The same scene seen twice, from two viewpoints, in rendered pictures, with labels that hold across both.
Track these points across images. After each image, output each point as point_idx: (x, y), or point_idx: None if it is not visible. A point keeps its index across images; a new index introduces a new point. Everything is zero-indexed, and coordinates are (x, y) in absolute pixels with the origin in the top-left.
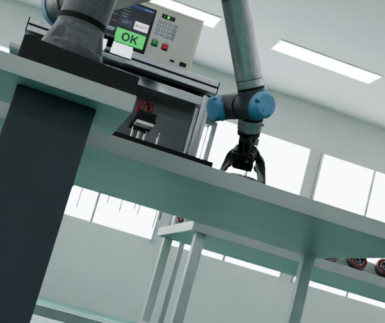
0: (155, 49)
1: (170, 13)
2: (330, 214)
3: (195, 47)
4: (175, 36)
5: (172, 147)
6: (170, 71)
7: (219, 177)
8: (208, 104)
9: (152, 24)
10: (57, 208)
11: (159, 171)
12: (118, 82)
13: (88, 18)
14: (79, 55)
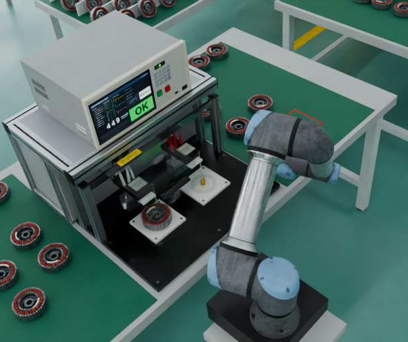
0: (162, 96)
1: (159, 60)
2: (344, 146)
3: (188, 66)
4: (170, 74)
5: None
6: (183, 105)
7: (290, 193)
8: (280, 174)
9: (151, 82)
10: None
11: None
12: (320, 312)
13: (294, 308)
14: (300, 329)
